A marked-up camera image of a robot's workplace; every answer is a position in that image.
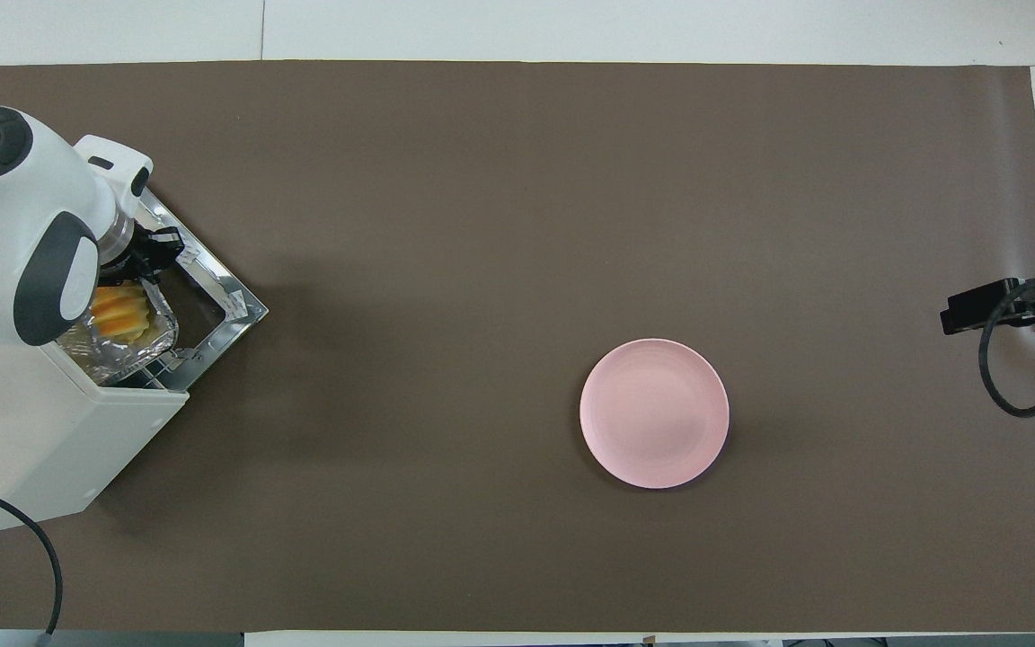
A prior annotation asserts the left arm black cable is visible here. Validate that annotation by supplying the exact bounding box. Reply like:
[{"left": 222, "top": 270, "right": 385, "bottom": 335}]
[{"left": 0, "top": 474, "right": 65, "bottom": 641}]

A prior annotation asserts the pink round plate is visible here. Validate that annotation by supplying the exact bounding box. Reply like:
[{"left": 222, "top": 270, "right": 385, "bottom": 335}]
[{"left": 579, "top": 339, "right": 730, "bottom": 490}]

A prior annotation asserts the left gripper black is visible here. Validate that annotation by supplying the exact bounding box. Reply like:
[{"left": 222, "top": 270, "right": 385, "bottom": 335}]
[{"left": 118, "top": 226, "right": 186, "bottom": 290}]

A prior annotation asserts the aluminium foil tray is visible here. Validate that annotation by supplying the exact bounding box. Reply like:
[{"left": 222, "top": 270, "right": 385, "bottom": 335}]
[{"left": 55, "top": 279, "right": 180, "bottom": 387}]

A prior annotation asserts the yellow sliced bread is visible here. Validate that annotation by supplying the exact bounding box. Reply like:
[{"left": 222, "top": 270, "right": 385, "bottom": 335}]
[{"left": 89, "top": 280, "right": 152, "bottom": 345}]

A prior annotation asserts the cream toaster oven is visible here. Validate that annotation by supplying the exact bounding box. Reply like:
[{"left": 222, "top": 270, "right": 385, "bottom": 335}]
[{"left": 0, "top": 337, "right": 190, "bottom": 538}]

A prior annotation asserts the brown table mat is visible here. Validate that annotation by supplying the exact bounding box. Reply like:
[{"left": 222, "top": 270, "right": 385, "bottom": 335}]
[{"left": 0, "top": 61, "right": 1035, "bottom": 634}]

